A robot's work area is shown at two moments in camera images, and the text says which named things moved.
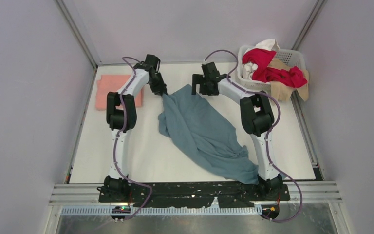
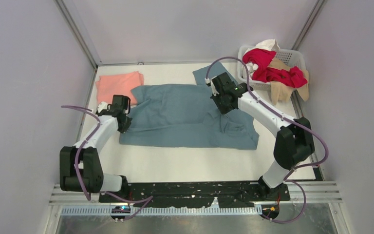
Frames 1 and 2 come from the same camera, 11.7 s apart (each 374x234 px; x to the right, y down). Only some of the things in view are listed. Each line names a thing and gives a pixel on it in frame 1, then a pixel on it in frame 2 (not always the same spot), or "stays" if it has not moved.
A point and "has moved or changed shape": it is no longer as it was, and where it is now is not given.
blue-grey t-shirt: (200, 126) has moved or changed shape
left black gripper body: (158, 77) to (124, 126)
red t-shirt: (292, 77) stays
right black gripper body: (206, 90) to (221, 104)
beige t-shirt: (282, 91) stays
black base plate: (191, 194) stays
